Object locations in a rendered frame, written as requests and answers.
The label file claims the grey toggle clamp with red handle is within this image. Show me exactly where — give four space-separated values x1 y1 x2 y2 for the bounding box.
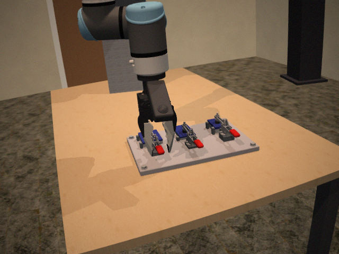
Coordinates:
182 122 204 149
215 113 240 142

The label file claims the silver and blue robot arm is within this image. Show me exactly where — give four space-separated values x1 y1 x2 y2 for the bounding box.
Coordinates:
77 0 174 122

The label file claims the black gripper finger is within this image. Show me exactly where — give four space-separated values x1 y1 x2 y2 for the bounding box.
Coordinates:
138 111 154 156
162 105 177 152

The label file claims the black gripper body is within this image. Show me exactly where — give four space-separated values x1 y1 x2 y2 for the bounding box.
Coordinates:
137 72 166 122

